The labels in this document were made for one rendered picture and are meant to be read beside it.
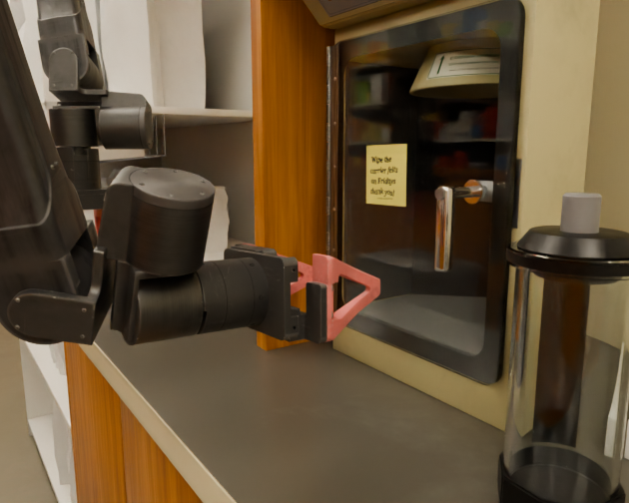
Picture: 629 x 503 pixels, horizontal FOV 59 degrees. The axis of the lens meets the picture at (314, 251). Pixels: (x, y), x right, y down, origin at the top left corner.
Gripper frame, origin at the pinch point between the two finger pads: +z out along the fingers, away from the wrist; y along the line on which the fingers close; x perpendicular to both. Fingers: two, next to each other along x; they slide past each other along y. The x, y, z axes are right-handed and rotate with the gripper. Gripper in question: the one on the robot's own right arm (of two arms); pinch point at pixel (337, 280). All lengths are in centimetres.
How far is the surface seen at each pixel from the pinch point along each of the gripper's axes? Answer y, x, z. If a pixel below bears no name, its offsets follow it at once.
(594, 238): -19.3, -4.8, 8.9
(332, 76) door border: 22.7, -24.3, 16.9
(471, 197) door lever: -2.1, -7.6, 16.4
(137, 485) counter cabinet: 43, 37, -6
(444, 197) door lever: -2.3, -7.7, 12.0
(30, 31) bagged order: 135, -53, -3
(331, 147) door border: 23.4, -14.6, 17.2
